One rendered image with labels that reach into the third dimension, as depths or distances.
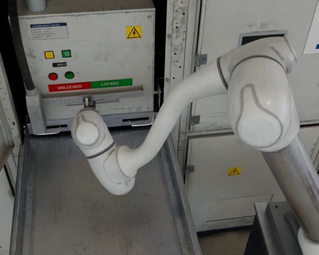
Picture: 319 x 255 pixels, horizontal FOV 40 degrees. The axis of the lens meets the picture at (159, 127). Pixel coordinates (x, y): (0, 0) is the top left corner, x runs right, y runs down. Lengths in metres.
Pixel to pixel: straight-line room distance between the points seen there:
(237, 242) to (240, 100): 1.69
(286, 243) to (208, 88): 0.70
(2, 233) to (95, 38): 1.15
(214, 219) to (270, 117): 1.56
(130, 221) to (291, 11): 0.92
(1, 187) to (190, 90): 1.13
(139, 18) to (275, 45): 0.62
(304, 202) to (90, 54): 0.91
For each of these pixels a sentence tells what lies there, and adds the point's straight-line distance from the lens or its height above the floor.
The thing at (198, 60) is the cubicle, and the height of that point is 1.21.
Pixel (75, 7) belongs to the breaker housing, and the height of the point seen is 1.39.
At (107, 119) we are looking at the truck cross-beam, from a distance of 1.82.
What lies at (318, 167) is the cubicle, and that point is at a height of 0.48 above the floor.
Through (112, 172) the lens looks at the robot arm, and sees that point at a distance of 1.36.
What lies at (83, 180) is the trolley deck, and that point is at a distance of 1.69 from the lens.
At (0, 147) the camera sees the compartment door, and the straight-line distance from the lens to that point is 1.84.
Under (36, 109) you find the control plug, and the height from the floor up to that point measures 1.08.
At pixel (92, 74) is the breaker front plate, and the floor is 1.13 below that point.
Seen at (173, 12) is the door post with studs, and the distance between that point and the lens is 1.54.
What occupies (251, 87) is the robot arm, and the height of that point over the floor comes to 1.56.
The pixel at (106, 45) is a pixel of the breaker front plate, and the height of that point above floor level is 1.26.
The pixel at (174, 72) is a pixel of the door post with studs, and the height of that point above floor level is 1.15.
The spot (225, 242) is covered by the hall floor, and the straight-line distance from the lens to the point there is 2.55.
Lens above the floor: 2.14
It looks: 44 degrees down
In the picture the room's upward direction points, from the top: 2 degrees clockwise
